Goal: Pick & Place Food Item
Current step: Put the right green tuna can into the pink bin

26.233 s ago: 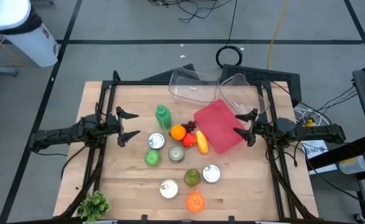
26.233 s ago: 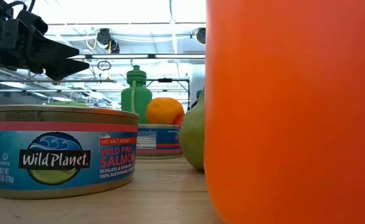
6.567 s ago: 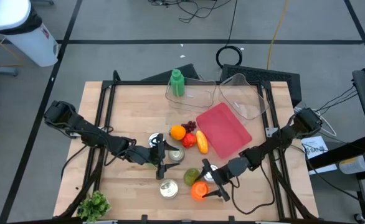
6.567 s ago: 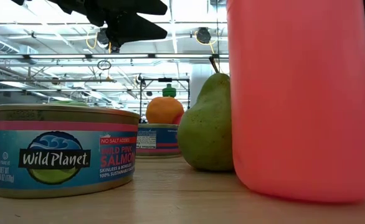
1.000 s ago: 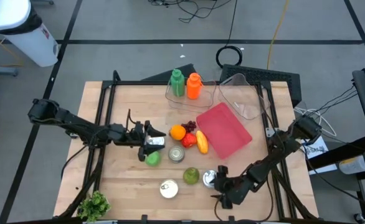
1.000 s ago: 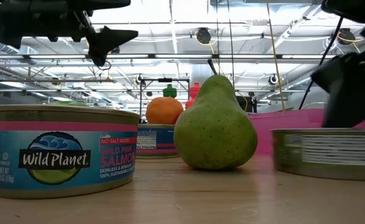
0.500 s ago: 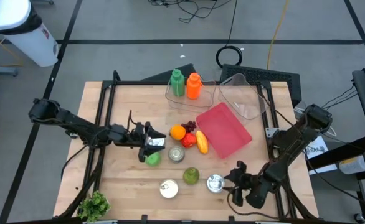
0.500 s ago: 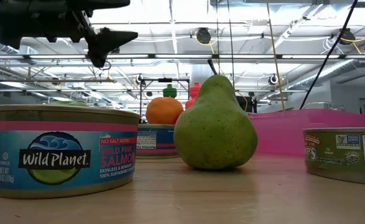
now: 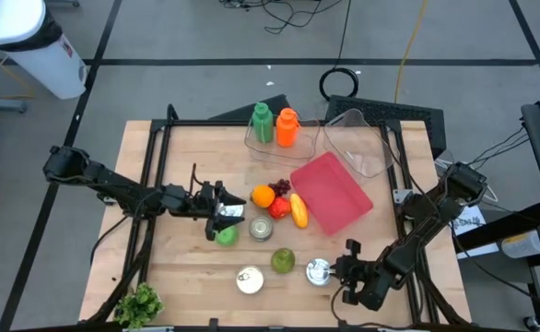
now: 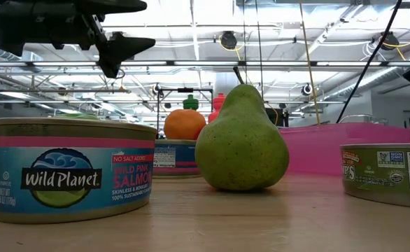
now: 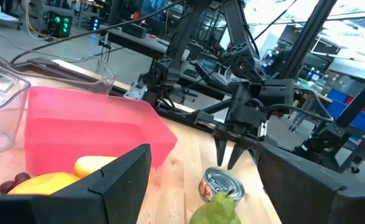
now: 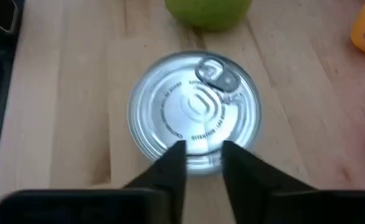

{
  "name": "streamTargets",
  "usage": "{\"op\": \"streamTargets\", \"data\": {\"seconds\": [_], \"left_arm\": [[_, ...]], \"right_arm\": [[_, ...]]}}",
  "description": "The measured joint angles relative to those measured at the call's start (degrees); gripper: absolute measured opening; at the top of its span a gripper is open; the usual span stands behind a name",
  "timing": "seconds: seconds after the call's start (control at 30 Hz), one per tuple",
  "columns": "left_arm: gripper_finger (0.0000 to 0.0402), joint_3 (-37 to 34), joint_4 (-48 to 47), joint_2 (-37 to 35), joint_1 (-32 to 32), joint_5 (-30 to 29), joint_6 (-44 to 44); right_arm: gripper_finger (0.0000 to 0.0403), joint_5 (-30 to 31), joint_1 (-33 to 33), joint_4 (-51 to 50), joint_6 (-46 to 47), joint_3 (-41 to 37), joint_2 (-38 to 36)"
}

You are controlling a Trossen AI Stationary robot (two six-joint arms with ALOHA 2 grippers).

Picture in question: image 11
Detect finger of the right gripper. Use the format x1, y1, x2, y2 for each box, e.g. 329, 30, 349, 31
214, 136, 229, 167
227, 142, 247, 171

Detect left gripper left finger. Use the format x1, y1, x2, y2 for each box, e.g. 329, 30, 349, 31
0, 143, 152, 224

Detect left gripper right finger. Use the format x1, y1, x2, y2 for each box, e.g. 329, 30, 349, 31
255, 141, 365, 224

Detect blue labelled tin can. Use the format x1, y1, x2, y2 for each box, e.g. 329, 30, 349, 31
198, 167, 246, 205

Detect orange fruit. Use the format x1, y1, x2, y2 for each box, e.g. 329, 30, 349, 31
73, 155, 118, 179

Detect green pear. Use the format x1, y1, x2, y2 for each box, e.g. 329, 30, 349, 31
188, 189, 242, 224

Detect yellow mango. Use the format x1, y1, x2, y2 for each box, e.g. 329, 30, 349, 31
7, 172, 81, 196

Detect dark red grape bunch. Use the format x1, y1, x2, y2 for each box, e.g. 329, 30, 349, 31
0, 172, 32, 195

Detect red plastic tray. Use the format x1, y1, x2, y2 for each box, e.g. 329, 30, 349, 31
23, 86, 179, 177

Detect blue storage bins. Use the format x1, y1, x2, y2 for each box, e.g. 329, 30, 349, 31
327, 88, 365, 138

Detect computer with green lights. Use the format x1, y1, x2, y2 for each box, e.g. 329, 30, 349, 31
42, 11, 74, 40

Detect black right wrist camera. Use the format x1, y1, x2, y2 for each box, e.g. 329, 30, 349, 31
258, 79, 295, 106

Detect long black cable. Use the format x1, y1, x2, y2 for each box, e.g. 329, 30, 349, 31
10, 0, 185, 65

